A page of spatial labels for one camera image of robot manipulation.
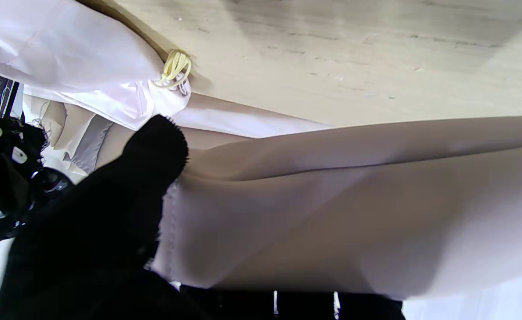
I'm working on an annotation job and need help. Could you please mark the beige soft glasses pouch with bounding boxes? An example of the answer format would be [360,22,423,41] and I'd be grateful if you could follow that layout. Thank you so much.
[152,116,522,300]

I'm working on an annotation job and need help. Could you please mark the yellow zipper pull cord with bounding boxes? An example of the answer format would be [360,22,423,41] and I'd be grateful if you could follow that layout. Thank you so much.
[154,49,194,89]

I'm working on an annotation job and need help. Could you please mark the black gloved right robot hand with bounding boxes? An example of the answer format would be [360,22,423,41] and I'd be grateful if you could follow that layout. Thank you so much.
[0,116,72,246]

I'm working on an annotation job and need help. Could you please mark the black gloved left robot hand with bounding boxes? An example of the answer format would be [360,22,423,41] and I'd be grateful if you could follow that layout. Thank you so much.
[0,115,406,320]

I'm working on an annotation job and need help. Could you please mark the dark brown sunglasses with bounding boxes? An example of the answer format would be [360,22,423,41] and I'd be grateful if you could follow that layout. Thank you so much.
[32,169,72,200]

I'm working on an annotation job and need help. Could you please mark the pale pink backpack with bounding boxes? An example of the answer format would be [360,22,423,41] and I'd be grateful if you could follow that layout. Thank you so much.
[0,0,337,138]

